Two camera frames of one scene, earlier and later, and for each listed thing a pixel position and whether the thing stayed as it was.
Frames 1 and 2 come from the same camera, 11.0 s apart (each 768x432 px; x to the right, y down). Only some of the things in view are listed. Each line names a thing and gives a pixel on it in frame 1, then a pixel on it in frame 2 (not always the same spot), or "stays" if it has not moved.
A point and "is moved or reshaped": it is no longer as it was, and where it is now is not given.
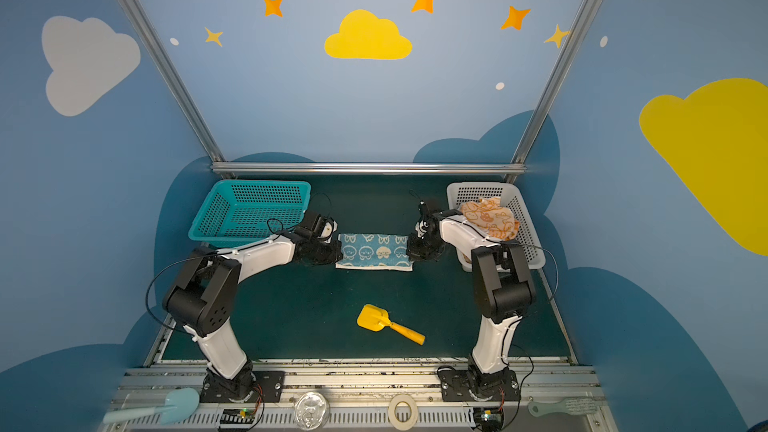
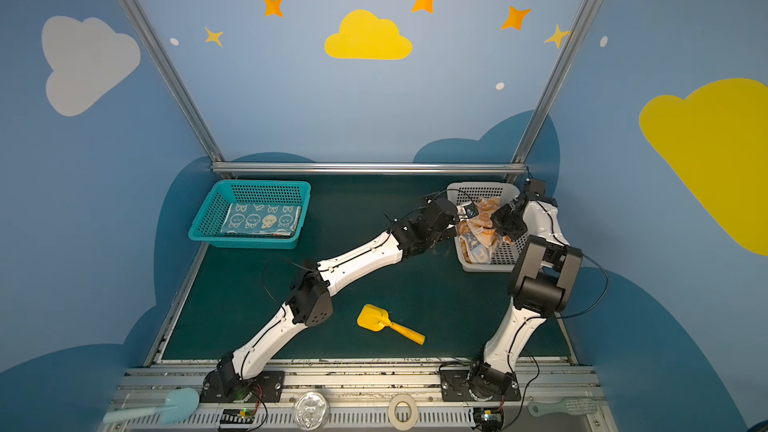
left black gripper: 327,252 to 452,216
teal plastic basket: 242,213 stays
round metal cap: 311,411 stays
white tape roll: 409,424 stays
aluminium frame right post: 560,70 stays
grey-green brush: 572,406 stays
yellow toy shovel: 376,319 stays
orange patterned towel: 489,213 is moved or reshaped
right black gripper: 420,247 to 501,220
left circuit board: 238,416 stays
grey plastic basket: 459,194 stays
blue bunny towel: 374,252 is moved or reshaped
